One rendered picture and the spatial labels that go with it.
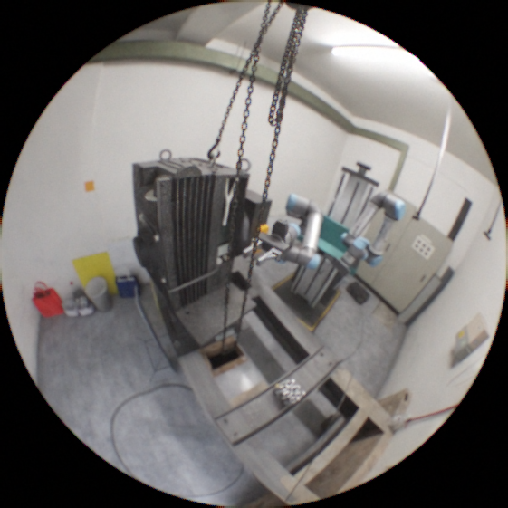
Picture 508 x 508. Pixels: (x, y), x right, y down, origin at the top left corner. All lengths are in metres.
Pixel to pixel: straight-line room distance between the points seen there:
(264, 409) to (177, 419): 0.89
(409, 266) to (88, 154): 4.20
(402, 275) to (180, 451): 3.59
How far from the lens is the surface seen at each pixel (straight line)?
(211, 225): 0.81
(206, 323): 1.00
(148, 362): 1.92
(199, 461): 1.82
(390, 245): 3.22
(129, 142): 1.84
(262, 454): 1.15
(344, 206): 1.62
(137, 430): 1.90
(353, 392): 1.44
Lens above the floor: 1.76
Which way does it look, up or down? 35 degrees down
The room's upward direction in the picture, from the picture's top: 14 degrees clockwise
